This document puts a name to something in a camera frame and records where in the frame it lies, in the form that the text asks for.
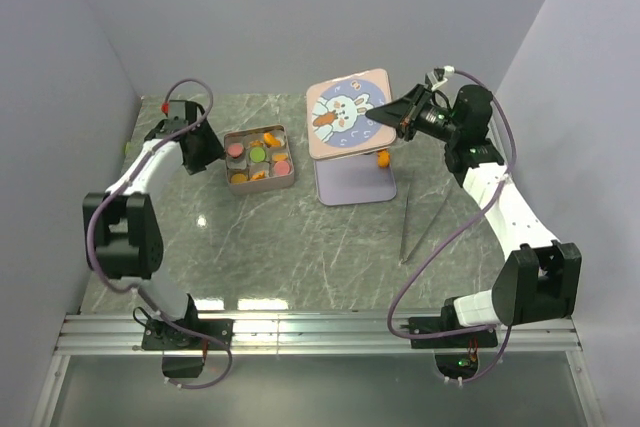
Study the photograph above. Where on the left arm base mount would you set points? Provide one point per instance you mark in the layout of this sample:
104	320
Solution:
185	348

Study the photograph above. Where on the aluminium front rail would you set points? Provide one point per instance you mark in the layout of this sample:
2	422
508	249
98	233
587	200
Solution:
294	333

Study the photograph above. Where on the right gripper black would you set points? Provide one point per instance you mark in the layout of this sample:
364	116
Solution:
404	113

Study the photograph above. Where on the silver tin lid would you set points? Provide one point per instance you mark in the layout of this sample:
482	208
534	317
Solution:
337	125

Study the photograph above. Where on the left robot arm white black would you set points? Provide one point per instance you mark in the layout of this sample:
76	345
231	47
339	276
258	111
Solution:
123	241

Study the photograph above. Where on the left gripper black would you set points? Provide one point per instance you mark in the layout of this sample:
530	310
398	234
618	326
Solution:
213	151

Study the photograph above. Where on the pink round cookie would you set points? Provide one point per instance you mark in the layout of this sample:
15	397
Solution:
235	150
281	168

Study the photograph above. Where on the aluminium side rail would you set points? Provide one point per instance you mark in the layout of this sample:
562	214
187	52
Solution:
492	117

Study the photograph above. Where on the lavender cookie tray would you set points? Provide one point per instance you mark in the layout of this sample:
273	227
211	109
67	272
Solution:
354	180

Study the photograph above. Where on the green round cookie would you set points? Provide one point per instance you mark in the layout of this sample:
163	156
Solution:
257	155

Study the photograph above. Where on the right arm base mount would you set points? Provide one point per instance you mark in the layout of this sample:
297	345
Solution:
456	356

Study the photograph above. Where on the metal tongs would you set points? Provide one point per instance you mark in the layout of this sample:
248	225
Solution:
406	255

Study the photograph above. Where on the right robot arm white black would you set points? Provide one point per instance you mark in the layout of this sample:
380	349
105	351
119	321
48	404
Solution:
540	277

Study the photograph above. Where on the square cookie tin with liners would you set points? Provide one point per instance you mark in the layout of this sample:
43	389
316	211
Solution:
244	165

